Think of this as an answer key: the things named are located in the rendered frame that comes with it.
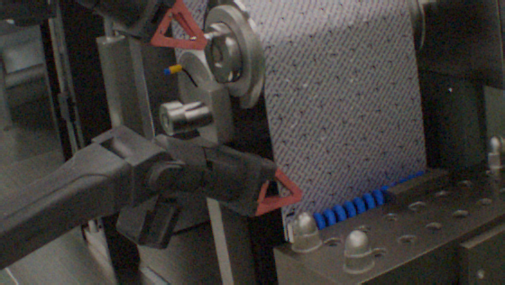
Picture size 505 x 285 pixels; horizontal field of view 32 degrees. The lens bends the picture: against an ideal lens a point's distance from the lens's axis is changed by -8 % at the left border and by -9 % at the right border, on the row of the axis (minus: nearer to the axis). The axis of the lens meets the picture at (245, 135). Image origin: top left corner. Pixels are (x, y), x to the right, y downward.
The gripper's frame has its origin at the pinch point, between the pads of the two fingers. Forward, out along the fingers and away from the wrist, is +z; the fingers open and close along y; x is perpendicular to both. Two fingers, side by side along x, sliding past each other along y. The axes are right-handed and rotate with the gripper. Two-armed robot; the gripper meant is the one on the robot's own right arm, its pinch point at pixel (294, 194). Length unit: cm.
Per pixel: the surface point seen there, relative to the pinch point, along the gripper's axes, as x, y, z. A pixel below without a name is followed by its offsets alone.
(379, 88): 15.9, 0.2, 7.7
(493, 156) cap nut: 12.5, 7.7, 25.9
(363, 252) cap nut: -2.4, 17.8, -1.0
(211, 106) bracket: 7.1, -7.2, -10.7
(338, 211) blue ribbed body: -0.4, 3.0, 5.2
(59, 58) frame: 6.5, -43.3, -20.2
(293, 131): 7.4, 0.3, -3.2
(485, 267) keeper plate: -0.9, 22.0, 16.0
